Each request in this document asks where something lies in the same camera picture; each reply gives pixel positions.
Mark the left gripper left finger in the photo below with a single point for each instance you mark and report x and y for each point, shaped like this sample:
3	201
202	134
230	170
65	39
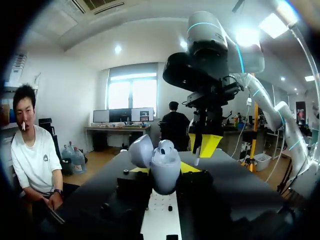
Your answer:
130	186

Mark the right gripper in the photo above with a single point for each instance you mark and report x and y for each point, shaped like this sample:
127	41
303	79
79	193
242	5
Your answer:
195	72

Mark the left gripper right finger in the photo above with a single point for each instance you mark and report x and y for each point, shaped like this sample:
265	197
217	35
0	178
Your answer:
195	178

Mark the pale lavender earbud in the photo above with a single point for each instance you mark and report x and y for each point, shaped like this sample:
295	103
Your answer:
197	157
167	147

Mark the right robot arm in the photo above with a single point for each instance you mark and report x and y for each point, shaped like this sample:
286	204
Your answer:
212	32

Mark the person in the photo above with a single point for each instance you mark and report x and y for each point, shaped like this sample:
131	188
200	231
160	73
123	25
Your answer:
175	125
32	152

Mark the white plate with black pegs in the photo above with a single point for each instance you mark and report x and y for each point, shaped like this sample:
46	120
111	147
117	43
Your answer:
162	215

